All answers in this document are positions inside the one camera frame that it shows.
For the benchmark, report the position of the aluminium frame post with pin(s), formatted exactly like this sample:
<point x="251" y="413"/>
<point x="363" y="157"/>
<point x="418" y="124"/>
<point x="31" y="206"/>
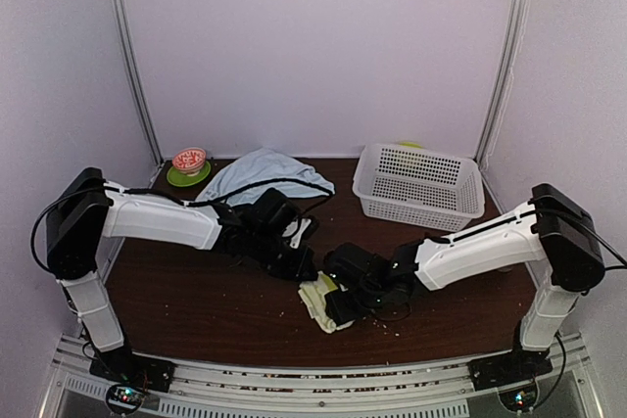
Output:
<point x="497" y="105"/>
<point x="134" y="81"/>

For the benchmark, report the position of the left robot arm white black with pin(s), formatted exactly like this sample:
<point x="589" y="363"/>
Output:
<point x="271" y="230"/>

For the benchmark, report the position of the lime green bowl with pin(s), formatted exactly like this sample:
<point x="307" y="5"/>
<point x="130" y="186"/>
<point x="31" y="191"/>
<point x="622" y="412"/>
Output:
<point x="410" y="145"/>

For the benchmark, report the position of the front aluminium rail panel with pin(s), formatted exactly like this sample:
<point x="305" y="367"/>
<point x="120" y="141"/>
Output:
<point x="440" y="388"/>

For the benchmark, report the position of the left aluminium frame post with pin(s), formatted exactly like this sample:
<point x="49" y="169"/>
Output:
<point x="134" y="81"/>

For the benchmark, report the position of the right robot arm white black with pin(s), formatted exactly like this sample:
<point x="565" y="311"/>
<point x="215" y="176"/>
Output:
<point x="549" y="228"/>

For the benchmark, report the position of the green plate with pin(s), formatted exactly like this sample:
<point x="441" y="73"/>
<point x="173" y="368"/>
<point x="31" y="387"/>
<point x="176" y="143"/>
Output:
<point x="178" y="179"/>

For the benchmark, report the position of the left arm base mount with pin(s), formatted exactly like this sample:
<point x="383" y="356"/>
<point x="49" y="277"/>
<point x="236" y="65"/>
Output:
<point x="133" y="377"/>

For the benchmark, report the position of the right aluminium frame post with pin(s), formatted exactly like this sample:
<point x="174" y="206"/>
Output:
<point x="497" y="105"/>

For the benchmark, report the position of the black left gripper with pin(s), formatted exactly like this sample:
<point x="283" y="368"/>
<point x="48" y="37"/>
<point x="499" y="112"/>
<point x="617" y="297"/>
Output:
<point x="296" y="272"/>

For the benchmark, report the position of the light blue towel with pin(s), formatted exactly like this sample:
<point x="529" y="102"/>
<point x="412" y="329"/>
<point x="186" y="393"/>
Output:
<point x="244" y="181"/>

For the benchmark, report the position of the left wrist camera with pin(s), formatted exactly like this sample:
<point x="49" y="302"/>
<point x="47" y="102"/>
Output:
<point x="300" y="230"/>

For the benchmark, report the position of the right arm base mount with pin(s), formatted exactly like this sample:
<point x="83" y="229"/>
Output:
<point x="515" y="374"/>

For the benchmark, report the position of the red patterned ceramic bowl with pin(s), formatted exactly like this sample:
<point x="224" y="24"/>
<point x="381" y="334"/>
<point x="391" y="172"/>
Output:
<point x="189" y="160"/>

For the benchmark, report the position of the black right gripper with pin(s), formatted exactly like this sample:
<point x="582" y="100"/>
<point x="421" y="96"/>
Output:
<point x="341" y="313"/>

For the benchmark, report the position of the green crocodile pattern towel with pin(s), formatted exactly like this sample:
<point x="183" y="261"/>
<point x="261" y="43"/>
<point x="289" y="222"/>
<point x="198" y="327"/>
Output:
<point x="312" y="294"/>

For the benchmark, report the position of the white perforated plastic basket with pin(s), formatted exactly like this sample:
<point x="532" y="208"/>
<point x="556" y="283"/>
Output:
<point x="418" y="187"/>

